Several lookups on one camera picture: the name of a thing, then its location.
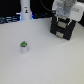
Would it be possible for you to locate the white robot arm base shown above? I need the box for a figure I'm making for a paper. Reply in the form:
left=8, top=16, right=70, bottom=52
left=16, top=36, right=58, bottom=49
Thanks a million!
left=20, top=0, right=32, bottom=20

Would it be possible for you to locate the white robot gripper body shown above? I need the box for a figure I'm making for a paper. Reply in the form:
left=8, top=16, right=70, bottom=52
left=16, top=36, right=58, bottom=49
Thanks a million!
left=52, top=0, right=83, bottom=21

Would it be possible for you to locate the green lid kcup pod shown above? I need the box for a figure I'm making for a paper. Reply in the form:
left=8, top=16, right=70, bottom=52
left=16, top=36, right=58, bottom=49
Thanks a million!
left=20, top=41, right=28, bottom=54

